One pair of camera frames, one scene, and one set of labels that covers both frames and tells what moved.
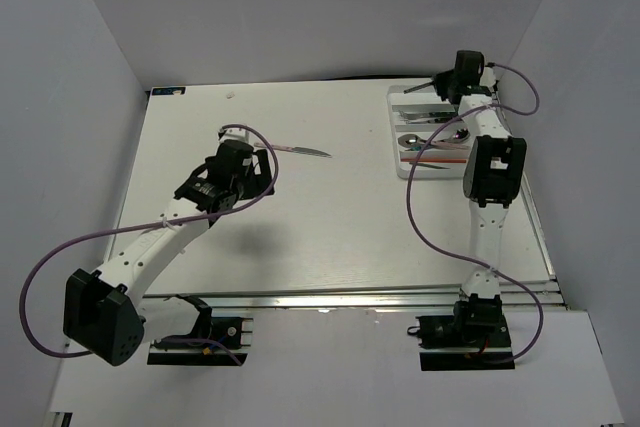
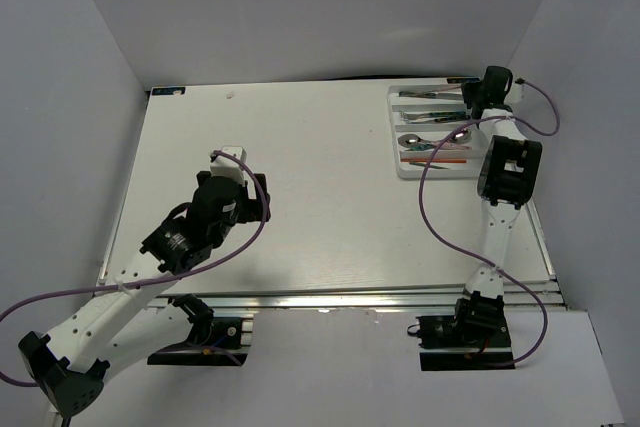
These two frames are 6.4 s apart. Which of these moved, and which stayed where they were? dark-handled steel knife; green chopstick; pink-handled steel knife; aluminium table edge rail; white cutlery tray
Moved: dark-handled steel knife; pink-handled steel knife
Stayed: white cutlery tray; aluminium table edge rail; green chopstick
